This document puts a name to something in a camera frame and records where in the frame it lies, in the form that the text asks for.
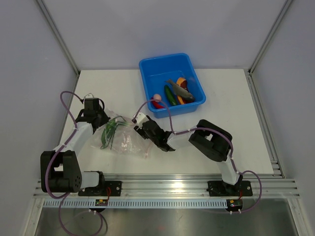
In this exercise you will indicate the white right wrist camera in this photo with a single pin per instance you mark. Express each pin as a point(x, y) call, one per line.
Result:
point(139, 118)

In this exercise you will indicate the clear zip top bag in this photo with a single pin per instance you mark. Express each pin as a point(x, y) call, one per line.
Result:
point(127, 141)

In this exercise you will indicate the fake steak slice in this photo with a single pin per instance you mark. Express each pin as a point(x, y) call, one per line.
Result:
point(182, 83)

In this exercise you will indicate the aluminium frame post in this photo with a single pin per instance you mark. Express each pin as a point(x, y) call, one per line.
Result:
point(56, 33)
point(270, 35)

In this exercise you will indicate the fake green onion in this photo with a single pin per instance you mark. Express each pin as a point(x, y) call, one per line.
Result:
point(110, 129)

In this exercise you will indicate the red fake chili pepper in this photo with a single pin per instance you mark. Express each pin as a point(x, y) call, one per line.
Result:
point(157, 105)

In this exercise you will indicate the fake egg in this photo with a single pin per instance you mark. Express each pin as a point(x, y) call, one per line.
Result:
point(157, 97)

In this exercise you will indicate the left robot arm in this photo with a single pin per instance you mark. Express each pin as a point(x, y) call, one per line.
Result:
point(60, 171)

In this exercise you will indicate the left aluminium frame post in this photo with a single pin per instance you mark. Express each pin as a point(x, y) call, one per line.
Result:
point(56, 33)

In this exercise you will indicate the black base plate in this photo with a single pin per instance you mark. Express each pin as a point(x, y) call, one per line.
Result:
point(105, 188)
point(218, 188)

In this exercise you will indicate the blue plastic bin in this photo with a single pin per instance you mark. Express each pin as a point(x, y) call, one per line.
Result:
point(156, 71)

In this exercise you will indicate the fake green cucumber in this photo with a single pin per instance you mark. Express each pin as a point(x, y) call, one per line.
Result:
point(170, 96)

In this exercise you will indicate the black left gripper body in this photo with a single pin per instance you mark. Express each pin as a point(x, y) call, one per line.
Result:
point(103, 118)

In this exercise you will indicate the grey fake fish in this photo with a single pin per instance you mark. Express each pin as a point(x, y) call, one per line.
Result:
point(179, 91)

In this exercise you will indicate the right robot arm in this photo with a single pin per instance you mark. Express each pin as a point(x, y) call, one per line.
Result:
point(212, 141)

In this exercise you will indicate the white slotted cable duct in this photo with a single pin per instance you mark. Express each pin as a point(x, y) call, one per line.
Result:
point(139, 203)

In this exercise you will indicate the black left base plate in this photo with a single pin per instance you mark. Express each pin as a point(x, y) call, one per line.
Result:
point(105, 188)

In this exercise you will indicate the right aluminium frame post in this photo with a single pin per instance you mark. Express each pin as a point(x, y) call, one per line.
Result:
point(270, 35)

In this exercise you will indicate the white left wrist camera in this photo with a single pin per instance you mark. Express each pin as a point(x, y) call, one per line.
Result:
point(89, 95)

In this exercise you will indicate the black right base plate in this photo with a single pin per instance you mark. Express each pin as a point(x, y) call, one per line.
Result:
point(218, 188)

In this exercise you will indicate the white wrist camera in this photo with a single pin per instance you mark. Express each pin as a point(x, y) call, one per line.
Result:
point(89, 95)
point(139, 118)

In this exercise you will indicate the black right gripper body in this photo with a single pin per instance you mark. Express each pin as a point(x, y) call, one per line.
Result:
point(142, 132)

